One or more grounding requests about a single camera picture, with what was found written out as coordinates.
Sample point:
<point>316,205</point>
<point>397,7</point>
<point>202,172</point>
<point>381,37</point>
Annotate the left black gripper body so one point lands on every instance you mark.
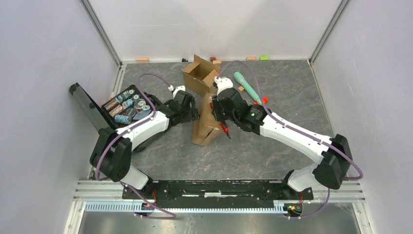
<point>189,115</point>

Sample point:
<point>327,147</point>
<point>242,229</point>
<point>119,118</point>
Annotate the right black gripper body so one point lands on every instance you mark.
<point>219,114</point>

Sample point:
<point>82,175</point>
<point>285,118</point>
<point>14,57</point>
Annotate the brown cardboard express box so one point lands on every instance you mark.
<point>199,76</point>

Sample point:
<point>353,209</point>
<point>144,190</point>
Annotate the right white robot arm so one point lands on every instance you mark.
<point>330,155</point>

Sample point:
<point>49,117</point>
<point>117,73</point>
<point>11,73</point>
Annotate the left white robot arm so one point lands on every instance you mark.
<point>112,155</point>

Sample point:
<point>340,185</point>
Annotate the black case with poker chips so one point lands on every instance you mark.
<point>126,108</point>

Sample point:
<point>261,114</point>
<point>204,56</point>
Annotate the tan block far left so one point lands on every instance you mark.
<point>142,60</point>

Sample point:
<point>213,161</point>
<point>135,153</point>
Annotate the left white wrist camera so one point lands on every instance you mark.
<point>175,90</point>

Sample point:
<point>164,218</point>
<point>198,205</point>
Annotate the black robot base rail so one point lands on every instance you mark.
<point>191,194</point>

